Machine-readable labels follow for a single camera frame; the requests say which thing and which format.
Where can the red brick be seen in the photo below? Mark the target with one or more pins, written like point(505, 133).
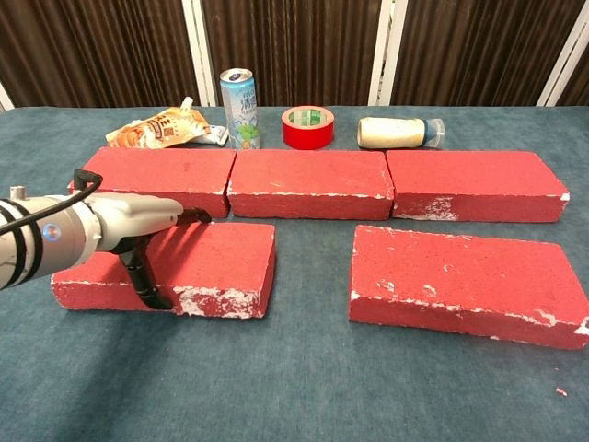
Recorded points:
point(308, 179)
point(460, 271)
point(161, 170)
point(216, 258)
point(469, 179)

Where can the white bottle with blue cap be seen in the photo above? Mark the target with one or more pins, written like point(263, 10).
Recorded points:
point(391, 133)

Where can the small white blue packet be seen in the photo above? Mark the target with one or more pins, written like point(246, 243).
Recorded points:
point(214, 135)

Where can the red tape roll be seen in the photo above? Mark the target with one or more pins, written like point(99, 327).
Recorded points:
point(306, 136)

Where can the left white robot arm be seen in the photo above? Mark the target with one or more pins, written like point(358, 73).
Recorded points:
point(41, 239)

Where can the light blue drink can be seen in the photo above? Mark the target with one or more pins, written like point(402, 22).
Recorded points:
point(240, 115)

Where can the blue felt table cover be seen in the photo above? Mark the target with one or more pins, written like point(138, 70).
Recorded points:
point(276, 368)

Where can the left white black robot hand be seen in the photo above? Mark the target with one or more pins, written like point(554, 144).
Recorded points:
point(138, 214)

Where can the orange spout pouch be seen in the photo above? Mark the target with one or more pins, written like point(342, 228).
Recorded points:
point(156, 131)

